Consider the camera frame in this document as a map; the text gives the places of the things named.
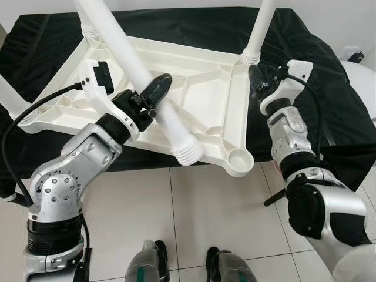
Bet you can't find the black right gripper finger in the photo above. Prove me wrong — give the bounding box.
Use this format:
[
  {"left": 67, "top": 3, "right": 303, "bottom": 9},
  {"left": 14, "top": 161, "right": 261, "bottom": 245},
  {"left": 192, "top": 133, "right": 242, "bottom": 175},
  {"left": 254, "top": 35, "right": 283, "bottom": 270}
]
[{"left": 248, "top": 63, "right": 266, "bottom": 96}]

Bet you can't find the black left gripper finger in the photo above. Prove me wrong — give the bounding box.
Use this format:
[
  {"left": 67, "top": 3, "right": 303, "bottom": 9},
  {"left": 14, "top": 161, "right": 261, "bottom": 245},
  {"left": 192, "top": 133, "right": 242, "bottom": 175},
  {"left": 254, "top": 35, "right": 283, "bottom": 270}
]
[{"left": 140, "top": 73, "right": 173, "bottom": 110}]

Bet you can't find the white plastic table top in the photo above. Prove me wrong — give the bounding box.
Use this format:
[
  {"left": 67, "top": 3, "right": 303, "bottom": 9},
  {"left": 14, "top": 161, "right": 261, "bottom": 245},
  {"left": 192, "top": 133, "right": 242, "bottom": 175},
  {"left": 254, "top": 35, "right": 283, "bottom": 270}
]
[{"left": 16, "top": 32, "right": 257, "bottom": 178}]

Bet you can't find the black tablecloth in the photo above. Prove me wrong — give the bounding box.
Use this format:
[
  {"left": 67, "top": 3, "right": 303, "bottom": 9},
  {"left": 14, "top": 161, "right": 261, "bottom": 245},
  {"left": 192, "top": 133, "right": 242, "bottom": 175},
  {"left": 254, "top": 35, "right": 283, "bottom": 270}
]
[{"left": 0, "top": 7, "right": 376, "bottom": 197}]

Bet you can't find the white round appliance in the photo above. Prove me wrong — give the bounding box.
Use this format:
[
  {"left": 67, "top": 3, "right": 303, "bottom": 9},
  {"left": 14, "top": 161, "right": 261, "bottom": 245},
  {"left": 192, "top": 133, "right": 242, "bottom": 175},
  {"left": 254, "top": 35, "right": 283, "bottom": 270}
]
[{"left": 344, "top": 61, "right": 376, "bottom": 99}]

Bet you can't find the grey robot right leg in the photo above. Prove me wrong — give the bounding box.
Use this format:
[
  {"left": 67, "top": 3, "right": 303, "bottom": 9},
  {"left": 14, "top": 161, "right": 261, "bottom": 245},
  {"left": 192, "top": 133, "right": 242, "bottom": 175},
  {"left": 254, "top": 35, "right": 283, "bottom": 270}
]
[{"left": 205, "top": 246, "right": 257, "bottom": 282}]

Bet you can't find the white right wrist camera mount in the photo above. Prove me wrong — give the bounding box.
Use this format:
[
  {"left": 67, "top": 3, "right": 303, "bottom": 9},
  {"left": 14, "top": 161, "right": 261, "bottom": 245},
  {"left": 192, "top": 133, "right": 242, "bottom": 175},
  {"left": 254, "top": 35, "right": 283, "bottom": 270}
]
[{"left": 257, "top": 59, "right": 313, "bottom": 116}]

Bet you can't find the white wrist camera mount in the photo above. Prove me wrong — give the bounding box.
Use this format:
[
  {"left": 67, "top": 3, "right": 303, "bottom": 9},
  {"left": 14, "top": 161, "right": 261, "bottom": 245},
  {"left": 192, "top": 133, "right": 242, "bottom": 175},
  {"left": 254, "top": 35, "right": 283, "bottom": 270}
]
[
  {"left": 78, "top": 58, "right": 143, "bottom": 143},
  {"left": 257, "top": 59, "right": 313, "bottom": 116}
]

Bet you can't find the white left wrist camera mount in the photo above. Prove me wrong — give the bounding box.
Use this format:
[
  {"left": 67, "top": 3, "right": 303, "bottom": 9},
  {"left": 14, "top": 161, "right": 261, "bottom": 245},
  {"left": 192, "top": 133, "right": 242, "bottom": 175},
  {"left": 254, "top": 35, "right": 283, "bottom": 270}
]
[{"left": 78, "top": 58, "right": 143, "bottom": 143}]

